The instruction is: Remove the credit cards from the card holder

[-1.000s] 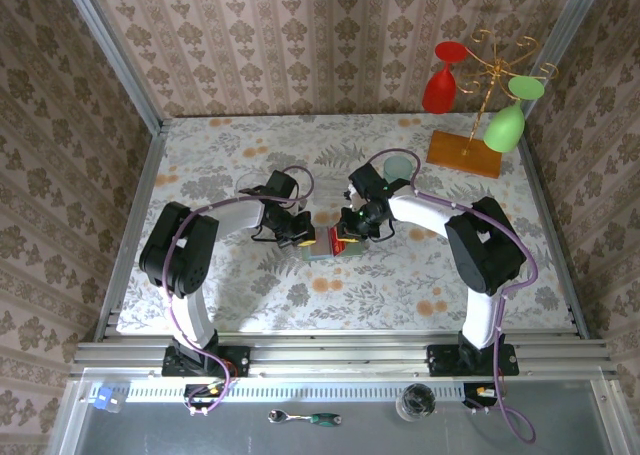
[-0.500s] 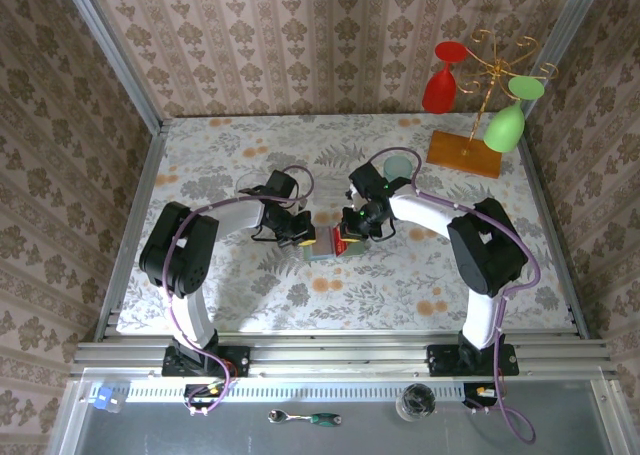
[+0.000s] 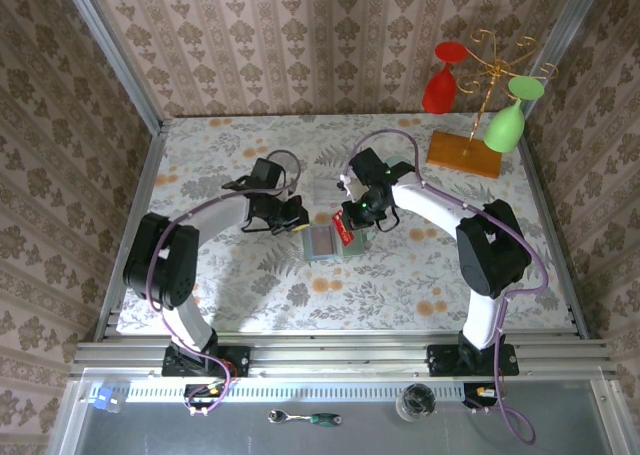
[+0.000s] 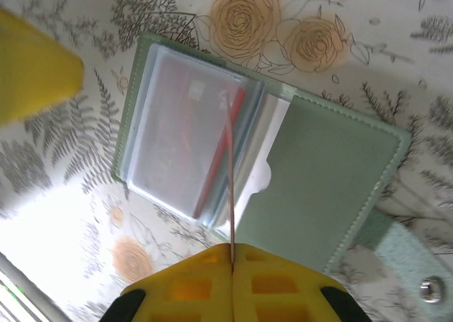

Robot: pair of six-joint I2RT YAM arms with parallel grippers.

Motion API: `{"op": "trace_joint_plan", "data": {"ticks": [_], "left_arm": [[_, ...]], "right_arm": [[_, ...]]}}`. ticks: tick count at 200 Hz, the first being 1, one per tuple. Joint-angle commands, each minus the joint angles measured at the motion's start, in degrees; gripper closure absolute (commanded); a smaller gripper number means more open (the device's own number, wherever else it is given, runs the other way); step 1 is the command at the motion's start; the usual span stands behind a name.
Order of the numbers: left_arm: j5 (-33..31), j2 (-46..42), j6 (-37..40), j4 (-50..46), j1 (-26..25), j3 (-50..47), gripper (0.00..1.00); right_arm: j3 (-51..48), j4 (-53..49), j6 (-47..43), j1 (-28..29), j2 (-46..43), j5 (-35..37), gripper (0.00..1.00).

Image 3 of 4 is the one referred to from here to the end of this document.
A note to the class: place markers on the red credit card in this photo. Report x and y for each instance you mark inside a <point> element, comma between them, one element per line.
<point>342,233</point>

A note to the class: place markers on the green leather card holder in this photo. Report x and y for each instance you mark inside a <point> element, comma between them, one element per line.
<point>363,246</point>

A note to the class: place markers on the clear plastic tray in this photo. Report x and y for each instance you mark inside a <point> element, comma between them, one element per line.
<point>325,190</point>

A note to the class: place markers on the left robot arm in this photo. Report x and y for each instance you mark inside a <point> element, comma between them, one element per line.
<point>160,260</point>

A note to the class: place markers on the floral patterned table cover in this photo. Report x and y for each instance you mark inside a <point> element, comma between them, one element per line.
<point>350,300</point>

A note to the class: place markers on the gold rack with wooden base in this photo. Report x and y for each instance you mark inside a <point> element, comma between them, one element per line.
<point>460,155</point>

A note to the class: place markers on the red plastic wine glass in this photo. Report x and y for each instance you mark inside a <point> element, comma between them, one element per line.
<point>440,92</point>

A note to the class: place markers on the green plastic wine glass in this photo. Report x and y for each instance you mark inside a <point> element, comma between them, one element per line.
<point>505,127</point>

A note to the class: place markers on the clear glass jar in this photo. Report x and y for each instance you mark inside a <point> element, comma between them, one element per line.
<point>415,402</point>

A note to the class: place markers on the black power connector box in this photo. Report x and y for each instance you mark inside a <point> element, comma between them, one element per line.
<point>480,394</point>
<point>200,392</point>

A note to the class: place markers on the grey metal shelf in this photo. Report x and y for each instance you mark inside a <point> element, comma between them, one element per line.
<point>350,440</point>

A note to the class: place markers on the blue and white connector block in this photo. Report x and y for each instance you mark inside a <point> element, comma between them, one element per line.
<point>103,399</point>

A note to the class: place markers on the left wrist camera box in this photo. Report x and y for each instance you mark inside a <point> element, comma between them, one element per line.
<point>267,174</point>

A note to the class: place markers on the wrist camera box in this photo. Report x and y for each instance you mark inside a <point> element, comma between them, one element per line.
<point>267,174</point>
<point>367,165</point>

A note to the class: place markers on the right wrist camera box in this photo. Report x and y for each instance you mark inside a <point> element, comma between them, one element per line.
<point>367,165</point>

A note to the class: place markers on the aluminium frame rail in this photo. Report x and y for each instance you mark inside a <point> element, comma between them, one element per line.
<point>340,355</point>

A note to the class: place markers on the aluminium table side rail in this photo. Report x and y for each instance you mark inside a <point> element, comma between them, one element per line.
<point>146,185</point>
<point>553,225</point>

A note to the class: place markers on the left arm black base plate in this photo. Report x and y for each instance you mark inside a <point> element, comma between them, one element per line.
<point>235,360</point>

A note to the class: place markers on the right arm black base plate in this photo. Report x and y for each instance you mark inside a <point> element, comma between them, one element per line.
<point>442,360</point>

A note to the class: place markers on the aluminium frame post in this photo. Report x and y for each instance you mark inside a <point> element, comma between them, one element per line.
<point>570,30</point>
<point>115,60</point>

